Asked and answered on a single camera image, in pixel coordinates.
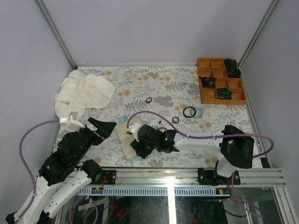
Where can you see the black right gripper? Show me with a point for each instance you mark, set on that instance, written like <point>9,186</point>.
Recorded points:
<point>139,149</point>

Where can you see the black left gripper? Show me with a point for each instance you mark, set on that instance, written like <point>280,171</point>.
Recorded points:
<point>105,129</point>

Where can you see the teal jewelry box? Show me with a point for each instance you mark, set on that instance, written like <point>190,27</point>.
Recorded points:
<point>125,140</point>

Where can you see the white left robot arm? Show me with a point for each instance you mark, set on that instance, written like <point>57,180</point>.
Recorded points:
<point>49,195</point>

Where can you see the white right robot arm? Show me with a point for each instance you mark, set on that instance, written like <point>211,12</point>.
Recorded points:
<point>235,146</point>

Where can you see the large black bangle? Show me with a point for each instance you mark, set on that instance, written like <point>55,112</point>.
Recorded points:
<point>184,112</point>

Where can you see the floral table mat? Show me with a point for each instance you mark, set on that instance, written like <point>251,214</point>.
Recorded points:
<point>174,88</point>

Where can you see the white crumpled cloth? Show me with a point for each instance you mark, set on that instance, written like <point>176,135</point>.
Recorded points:
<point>80,91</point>

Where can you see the green jade bangle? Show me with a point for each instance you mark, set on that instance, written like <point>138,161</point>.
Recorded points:
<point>200,113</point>

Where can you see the black orange scrunchie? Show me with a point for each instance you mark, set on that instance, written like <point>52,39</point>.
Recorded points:
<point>207,82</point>

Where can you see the black green scrunchie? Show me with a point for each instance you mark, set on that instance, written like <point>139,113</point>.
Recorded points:
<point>224,93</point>

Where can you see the wooden compartment tray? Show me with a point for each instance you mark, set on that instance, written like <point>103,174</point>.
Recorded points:
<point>215,67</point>

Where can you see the black scrunchie top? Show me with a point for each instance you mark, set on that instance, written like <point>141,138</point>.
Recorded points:
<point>231,63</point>

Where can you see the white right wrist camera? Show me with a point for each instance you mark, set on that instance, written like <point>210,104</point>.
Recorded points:
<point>133,130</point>

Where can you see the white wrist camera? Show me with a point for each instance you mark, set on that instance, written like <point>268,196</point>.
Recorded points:
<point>71,122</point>
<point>133,130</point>

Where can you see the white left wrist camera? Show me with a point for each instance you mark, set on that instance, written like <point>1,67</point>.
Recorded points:
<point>71,122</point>

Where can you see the aluminium rail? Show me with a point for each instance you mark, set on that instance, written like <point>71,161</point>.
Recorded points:
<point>191,177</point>

